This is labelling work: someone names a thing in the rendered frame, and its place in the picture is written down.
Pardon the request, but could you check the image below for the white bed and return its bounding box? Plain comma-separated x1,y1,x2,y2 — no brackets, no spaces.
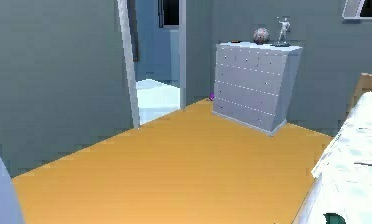
291,72,372,224

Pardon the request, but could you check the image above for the grey chest of drawers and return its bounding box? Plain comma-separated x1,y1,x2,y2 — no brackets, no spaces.
212,41,303,137

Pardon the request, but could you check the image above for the speckled round ball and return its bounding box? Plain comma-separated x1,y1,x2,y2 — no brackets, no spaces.
253,27,271,46

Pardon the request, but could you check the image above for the silver human figure statue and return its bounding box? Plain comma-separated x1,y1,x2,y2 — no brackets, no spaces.
270,16,292,48

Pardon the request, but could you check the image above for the dark green object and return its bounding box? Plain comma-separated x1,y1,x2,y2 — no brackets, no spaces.
323,212,348,224

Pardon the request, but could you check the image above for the grey furniture edge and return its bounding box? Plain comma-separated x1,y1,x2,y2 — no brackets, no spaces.
0,145,27,224

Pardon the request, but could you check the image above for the dark window with white frame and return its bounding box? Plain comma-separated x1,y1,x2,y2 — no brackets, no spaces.
157,0,181,30

